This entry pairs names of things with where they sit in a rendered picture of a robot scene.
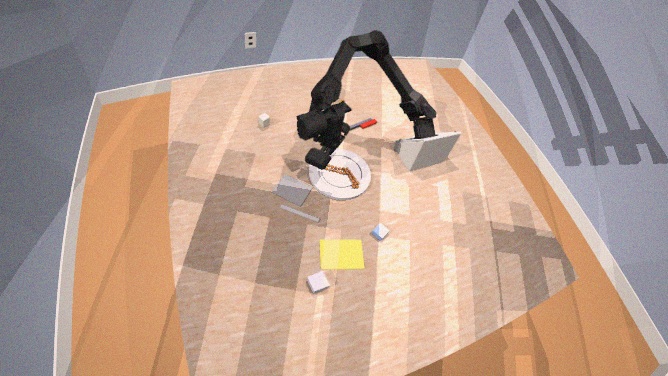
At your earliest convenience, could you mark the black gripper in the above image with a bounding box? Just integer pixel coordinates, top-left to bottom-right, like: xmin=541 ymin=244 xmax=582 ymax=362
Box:
xmin=305 ymin=122 xmax=350 ymax=170

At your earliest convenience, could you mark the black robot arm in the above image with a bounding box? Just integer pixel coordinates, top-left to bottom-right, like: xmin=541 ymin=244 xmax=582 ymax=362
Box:
xmin=296 ymin=30 xmax=439 ymax=142

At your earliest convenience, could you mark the yellow flat square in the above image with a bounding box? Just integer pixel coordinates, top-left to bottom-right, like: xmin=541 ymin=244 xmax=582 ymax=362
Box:
xmin=319 ymin=239 xmax=364 ymax=270

